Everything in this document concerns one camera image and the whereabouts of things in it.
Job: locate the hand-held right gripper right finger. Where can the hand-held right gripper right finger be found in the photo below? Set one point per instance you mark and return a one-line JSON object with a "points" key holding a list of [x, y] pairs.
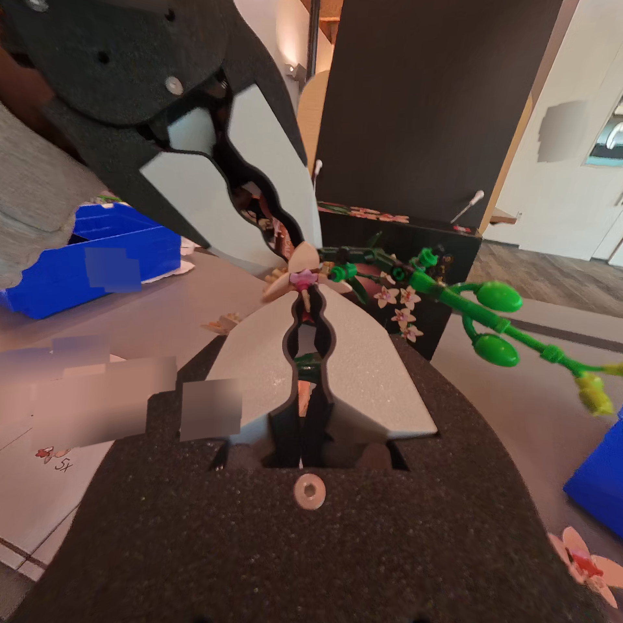
{"points": [[370, 379]]}

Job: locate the blue plastic bin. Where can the blue plastic bin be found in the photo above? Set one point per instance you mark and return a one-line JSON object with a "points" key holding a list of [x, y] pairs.
{"points": [[58, 282], [598, 482]]}

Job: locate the wall lamp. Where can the wall lamp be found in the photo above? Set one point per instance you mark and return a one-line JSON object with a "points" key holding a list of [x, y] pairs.
{"points": [[295, 71]]}

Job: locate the green toy flower stem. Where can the green toy flower stem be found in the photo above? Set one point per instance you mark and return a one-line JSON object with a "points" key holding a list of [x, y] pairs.
{"points": [[438, 289]]}

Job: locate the dark partition panel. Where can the dark partition panel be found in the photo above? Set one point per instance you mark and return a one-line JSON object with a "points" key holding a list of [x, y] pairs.
{"points": [[413, 107]]}

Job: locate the white crumpled paper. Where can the white crumpled paper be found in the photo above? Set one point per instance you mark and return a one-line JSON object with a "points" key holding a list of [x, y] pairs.
{"points": [[182, 263]]}

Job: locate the grey desk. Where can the grey desk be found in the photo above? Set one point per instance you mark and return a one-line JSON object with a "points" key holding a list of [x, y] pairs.
{"points": [[486, 438]]}

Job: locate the white instruction booklet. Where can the white instruction booklet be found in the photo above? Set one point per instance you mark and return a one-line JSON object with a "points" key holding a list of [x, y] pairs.
{"points": [[29, 486]]}

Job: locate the round wooden board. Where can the round wooden board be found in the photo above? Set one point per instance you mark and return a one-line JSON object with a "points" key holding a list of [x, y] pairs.
{"points": [[311, 117]]}

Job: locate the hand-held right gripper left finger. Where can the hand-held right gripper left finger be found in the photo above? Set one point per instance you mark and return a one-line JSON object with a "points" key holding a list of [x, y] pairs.
{"points": [[263, 360]]}

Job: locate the white pin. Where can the white pin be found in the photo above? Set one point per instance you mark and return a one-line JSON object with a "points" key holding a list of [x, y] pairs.
{"points": [[318, 170], [469, 204]]}

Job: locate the dark tape strip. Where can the dark tape strip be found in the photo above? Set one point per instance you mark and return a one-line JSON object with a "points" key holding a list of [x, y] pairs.
{"points": [[574, 337]]}

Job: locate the black box with orchid print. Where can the black box with orchid print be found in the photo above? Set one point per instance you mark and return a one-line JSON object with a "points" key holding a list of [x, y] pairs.
{"points": [[438, 253]]}

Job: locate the person's left forearm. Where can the person's left forearm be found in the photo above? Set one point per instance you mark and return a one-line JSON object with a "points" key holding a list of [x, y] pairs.
{"points": [[34, 185]]}

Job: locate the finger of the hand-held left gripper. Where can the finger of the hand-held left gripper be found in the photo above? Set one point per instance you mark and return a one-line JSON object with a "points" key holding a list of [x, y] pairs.
{"points": [[194, 199], [272, 141]]}

